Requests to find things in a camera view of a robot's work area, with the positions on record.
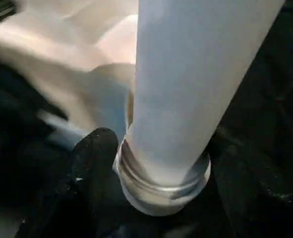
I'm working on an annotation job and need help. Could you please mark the white plastic table top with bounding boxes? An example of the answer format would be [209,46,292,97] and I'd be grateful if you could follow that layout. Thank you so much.
[0,0,212,217]

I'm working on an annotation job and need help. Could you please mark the white plastic table leg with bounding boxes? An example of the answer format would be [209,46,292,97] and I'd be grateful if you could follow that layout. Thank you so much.
[123,0,287,188]

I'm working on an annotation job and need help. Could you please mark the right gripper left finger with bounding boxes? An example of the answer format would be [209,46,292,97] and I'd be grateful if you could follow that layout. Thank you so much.
[16,127,120,238]

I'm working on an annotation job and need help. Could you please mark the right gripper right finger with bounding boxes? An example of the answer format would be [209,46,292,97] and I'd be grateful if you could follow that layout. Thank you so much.
[205,125,293,238]

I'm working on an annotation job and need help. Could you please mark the black mat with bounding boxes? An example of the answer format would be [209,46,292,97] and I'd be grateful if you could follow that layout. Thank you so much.
[0,0,293,238]

